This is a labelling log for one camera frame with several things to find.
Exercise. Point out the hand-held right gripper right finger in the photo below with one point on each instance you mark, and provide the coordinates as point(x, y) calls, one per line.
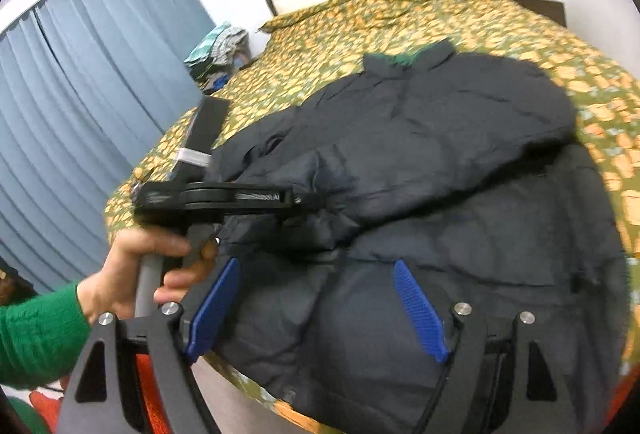
point(420, 314)

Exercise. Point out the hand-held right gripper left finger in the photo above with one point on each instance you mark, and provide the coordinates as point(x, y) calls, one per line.
point(215, 309)

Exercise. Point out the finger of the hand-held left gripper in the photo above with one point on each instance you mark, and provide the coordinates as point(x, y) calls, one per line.
point(307, 203)

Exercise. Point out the dark navy padded jacket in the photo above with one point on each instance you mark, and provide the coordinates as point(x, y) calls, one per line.
point(450, 174)

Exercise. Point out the person's left forearm green sleeve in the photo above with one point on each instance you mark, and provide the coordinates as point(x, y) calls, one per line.
point(35, 339)

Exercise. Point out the pile of checked clothes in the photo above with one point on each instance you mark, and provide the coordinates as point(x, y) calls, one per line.
point(217, 48)

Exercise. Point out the person's left hand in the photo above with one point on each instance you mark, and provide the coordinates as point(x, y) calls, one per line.
point(120, 269)

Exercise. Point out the blue pleated curtain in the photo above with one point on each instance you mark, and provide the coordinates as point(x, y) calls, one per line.
point(75, 113)

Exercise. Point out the green orange printed bedspread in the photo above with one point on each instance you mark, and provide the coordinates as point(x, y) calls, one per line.
point(325, 43)

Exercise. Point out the red patterned cloth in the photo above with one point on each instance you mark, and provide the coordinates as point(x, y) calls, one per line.
point(47, 411)

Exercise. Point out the dark wooden furniture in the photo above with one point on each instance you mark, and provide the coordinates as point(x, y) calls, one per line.
point(542, 11)

